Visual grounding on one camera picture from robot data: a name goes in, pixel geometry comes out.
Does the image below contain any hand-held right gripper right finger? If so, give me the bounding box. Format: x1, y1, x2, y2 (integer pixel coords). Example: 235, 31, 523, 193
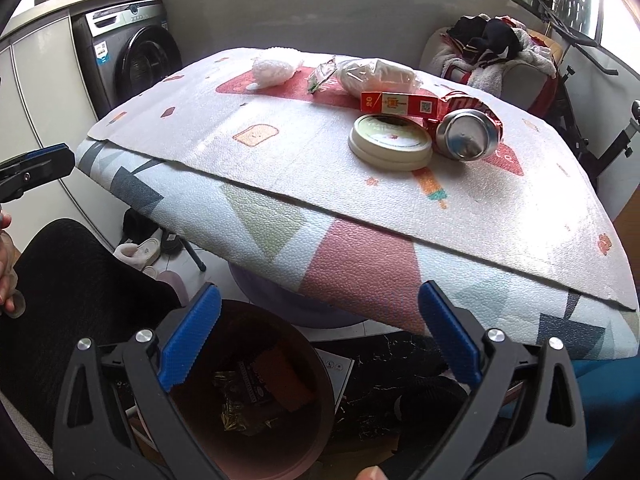
417, 280, 588, 480

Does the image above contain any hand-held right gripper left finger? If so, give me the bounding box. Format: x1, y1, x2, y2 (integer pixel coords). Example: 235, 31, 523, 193
52, 282, 231, 480

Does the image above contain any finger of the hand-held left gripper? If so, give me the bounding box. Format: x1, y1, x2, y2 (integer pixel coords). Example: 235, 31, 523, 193
0, 142, 76, 204

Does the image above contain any small dark snack wrapper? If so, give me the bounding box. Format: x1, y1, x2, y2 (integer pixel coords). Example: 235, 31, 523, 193
235, 355, 276, 403

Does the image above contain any gold foil wrapper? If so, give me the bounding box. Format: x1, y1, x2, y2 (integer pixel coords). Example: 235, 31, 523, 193
212, 370, 281, 433

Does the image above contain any dark red plastic bin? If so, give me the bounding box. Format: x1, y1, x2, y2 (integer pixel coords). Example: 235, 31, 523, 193
167, 299, 336, 480

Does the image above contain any person's left hand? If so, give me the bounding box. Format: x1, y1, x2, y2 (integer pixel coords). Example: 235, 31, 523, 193
0, 210, 27, 319

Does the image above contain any white cabinet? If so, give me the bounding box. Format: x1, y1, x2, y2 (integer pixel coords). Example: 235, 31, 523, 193
0, 0, 166, 243

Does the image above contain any white fuzzy slipper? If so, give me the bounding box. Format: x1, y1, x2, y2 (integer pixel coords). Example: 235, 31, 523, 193
114, 239, 163, 267

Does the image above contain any black shoe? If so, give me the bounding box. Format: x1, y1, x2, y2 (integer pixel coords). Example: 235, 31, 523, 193
122, 208, 182, 255

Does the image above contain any person's leg in black pants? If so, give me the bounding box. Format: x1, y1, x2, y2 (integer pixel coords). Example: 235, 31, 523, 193
0, 217, 183, 443

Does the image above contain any grey washing machine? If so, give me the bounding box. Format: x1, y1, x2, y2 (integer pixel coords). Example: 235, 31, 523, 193
72, 0, 183, 111

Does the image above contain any crushed red drink can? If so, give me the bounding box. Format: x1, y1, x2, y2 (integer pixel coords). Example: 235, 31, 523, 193
425, 91, 503, 162

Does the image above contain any bear printed foam mat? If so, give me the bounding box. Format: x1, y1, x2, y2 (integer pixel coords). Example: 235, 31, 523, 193
87, 46, 640, 311

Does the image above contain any red cigarette box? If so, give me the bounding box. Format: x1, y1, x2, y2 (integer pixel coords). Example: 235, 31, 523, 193
360, 91, 441, 119

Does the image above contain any white foam fruit net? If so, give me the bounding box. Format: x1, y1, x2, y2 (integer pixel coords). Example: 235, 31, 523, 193
250, 50, 305, 90

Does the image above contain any black exercise bike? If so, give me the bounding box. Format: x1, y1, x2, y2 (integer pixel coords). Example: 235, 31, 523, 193
537, 0, 640, 183

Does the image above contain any white fleece garment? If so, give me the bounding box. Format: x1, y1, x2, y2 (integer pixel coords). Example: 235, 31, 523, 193
432, 35, 556, 97

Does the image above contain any beige chair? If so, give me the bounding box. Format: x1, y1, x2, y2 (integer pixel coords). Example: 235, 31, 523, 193
419, 25, 561, 116

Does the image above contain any crumpled white paper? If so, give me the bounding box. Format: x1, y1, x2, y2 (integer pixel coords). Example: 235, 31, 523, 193
334, 57, 418, 97

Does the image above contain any green silver snack wrapper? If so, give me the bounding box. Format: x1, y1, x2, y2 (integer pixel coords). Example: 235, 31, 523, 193
306, 57, 346, 96

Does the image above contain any black garment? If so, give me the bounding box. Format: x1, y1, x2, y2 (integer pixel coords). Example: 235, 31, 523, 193
446, 16, 523, 63

